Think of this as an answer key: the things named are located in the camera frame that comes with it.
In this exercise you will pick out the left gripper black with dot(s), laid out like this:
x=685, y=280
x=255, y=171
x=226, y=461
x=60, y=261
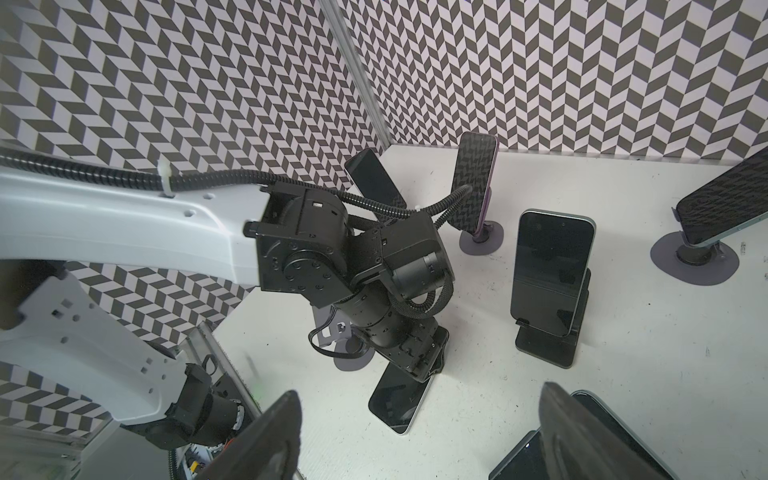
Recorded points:
x=422, y=352

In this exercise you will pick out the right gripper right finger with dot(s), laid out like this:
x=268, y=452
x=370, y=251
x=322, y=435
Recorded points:
x=576, y=445

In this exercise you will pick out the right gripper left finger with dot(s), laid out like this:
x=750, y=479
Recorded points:
x=269, y=448

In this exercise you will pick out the white-edged phone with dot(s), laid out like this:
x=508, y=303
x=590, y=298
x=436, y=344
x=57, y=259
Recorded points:
x=396, y=399

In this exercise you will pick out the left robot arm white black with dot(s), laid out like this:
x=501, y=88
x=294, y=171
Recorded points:
x=385, y=266

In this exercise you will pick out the round grey stand front left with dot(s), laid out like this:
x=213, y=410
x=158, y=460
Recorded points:
x=337, y=337

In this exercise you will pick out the round grey stand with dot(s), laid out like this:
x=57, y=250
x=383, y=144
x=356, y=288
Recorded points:
x=337, y=337
x=488, y=238
x=701, y=266

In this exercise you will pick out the black folding stand centre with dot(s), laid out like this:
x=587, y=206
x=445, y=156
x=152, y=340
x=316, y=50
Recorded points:
x=558, y=351

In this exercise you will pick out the round grey stand back centre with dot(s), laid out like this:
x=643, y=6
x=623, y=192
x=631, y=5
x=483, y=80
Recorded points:
x=488, y=238

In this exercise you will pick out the phone centre on black stand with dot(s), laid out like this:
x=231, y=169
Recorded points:
x=551, y=258

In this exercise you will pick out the phone back left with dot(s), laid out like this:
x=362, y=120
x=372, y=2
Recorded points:
x=372, y=180

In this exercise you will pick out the phone back centre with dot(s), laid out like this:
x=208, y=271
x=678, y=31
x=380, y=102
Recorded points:
x=474, y=165

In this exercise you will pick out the round grey stand back right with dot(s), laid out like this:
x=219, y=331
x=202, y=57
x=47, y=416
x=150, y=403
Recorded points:
x=701, y=266

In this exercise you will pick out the phone back right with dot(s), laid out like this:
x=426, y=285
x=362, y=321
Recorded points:
x=732, y=201

